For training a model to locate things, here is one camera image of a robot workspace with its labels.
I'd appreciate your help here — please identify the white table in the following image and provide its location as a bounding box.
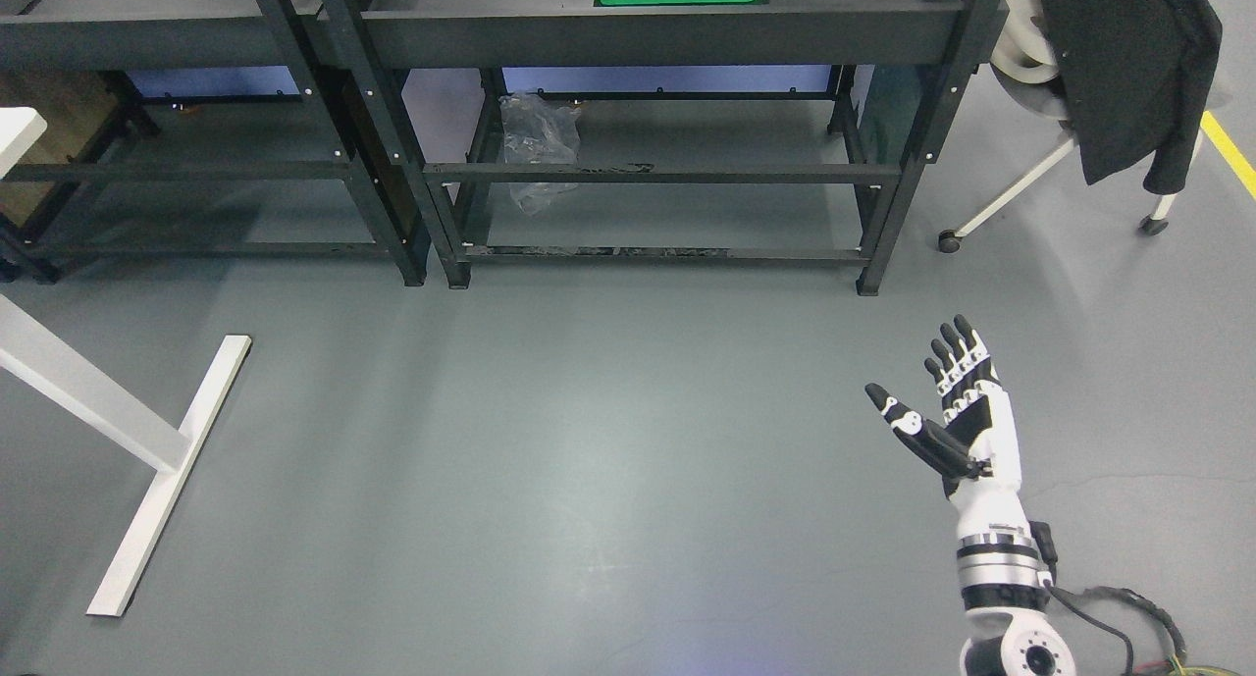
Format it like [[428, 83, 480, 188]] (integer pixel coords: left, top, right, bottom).
[[0, 107, 252, 618]]

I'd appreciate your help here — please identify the black metal shelf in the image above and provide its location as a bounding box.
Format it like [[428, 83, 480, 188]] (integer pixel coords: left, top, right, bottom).
[[322, 0, 1004, 297], [3, 0, 431, 286]]

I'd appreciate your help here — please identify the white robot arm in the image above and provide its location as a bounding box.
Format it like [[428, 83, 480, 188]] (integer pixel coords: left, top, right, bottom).
[[957, 521, 1076, 675]]

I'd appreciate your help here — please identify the white office chair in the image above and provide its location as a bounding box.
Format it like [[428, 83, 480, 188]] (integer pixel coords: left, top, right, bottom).
[[937, 0, 1203, 254]]

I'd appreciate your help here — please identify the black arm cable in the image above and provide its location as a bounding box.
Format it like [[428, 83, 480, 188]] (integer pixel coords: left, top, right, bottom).
[[1030, 521, 1256, 676]]

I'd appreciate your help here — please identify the black jacket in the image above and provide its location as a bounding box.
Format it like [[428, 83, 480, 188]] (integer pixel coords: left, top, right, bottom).
[[1041, 0, 1222, 196]]

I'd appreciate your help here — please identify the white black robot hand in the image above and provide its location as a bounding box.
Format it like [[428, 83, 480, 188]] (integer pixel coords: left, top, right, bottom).
[[865, 315, 1030, 539]]

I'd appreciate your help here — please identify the clear plastic bag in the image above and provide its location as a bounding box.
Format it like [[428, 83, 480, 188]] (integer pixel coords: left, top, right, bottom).
[[497, 93, 582, 215]]

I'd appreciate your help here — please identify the black metal shelf left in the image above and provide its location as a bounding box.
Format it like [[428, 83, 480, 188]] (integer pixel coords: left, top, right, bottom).
[[3, 0, 431, 286]]

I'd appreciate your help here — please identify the black metal shelf right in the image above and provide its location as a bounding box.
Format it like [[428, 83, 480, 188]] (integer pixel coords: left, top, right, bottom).
[[322, 0, 1004, 297]]

